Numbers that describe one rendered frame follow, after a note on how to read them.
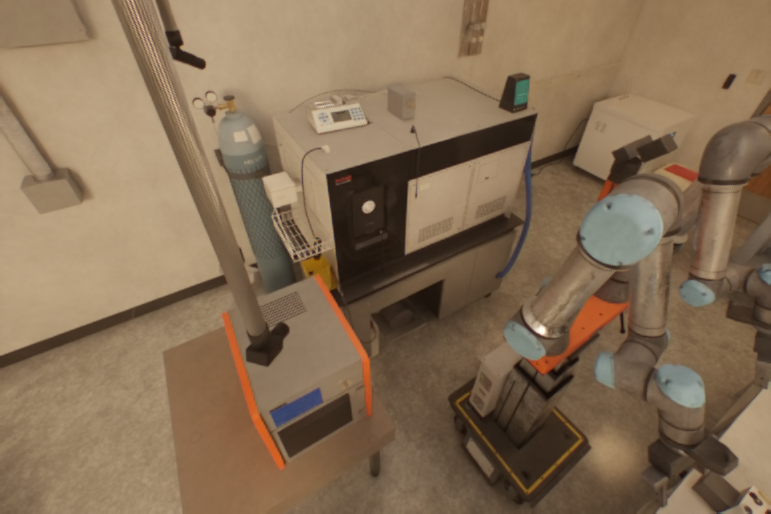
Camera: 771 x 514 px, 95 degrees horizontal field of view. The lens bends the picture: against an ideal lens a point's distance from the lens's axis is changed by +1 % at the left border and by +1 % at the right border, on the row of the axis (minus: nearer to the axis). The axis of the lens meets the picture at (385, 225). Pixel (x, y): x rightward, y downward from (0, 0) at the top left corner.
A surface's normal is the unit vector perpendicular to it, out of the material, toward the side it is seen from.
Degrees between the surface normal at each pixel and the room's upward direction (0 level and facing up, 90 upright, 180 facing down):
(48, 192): 90
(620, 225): 82
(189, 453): 0
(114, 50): 90
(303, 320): 0
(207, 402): 0
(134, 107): 90
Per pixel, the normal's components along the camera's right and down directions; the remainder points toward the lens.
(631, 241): -0.72, 0.33
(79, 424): 0.00, -0.77
